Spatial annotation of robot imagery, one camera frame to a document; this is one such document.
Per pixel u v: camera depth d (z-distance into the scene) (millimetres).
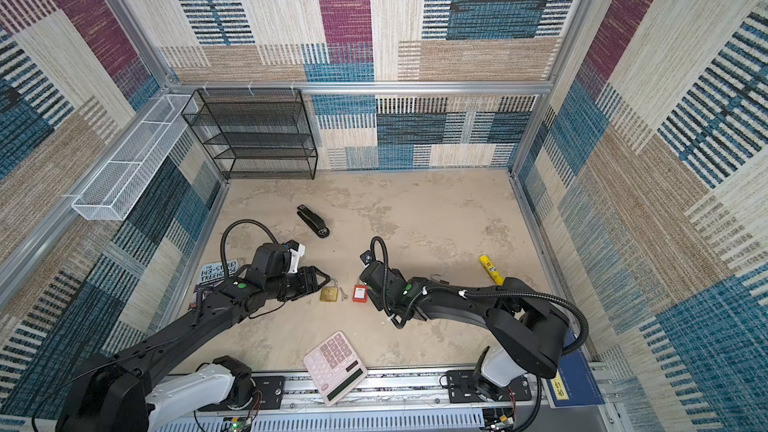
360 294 871
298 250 791
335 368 758
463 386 731
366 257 757
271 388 744
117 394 390
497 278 907
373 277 662
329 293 881
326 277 807
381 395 732
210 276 915
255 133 1101
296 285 733
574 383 732
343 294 895
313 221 1013
